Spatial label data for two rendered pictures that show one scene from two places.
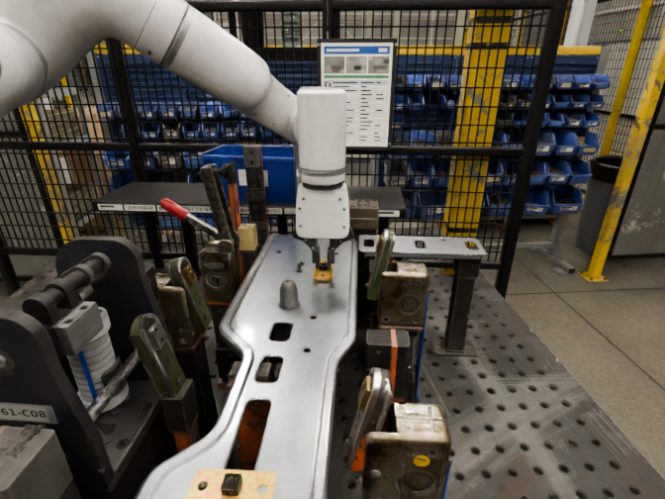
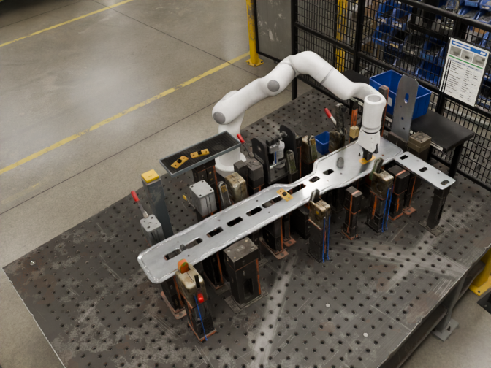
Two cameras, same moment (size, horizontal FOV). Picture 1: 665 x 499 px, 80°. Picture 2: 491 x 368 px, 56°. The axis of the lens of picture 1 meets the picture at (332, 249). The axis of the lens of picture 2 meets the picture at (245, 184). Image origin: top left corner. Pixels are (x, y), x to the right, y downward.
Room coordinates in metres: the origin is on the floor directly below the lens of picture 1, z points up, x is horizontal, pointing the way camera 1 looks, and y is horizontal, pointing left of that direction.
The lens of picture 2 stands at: (-0.75, -1.10, 2.45)
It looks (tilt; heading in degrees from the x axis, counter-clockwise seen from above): 41 degrees down; 56
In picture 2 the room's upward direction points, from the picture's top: 6 degrees counter-clockwise
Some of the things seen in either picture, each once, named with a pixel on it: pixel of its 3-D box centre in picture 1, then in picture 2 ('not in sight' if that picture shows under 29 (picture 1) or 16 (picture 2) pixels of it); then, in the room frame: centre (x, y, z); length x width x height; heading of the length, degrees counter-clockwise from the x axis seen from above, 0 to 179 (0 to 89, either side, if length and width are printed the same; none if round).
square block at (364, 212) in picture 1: (361, 264); (414, 165); (0.99, -0.08, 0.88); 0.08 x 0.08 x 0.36; 86
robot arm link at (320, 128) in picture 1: (321, 128); (372, 110); (0.72, 0.02, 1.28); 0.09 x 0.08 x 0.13; 25
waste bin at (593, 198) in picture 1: (615, 207); not in sight; (3.00, -2.24, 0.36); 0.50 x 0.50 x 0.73
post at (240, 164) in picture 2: not in sight; (243, 194); (0.18, 0.32, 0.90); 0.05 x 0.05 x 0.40; 86
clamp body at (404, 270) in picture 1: (398, 344); (378, 201); (0.65, -0.13, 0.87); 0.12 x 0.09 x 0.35; 86
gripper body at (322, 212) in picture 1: (323, 206); (370, 136); (0.72, 0.02, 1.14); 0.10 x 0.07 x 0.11; 86
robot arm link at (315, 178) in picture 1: (321, 173); (370, 125); (0.72, 0.02, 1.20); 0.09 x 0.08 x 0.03; 86
